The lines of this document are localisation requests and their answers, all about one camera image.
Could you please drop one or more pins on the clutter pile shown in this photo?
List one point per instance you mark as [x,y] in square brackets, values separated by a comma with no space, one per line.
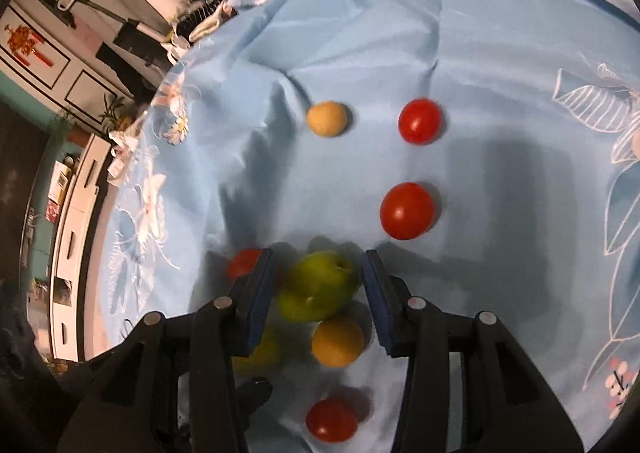
[162,48]

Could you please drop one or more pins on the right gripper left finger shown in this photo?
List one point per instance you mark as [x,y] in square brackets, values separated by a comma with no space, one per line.
[169,386]

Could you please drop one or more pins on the red framed wall art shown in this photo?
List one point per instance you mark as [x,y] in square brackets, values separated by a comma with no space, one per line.
[31,49]

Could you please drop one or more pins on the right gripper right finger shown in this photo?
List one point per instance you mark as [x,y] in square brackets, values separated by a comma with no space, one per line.
[507,405]

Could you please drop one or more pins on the white cabinet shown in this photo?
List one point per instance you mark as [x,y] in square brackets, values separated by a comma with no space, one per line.
[70,250]

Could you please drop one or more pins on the red tomato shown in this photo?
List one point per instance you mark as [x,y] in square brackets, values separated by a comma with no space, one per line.
[242,263]
[407,211]
[332,421]
[420,121]

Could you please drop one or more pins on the small yellow fruit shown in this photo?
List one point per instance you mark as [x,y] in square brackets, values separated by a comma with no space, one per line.
[327,119]

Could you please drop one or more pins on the yellow-green fruit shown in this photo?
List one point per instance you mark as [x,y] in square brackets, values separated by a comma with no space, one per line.
[264,359]

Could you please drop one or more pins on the green apple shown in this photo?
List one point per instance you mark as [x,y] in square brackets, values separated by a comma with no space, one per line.
[317,287]

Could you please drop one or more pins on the light blue floral cloth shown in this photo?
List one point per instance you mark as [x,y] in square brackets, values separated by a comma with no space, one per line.
[486,149]

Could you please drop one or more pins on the small orange-yellow fruit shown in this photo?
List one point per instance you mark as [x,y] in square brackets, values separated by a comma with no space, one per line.
[337,342]

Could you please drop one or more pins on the red tomato bottom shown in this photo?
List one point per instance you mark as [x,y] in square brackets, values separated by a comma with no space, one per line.
[332,421]

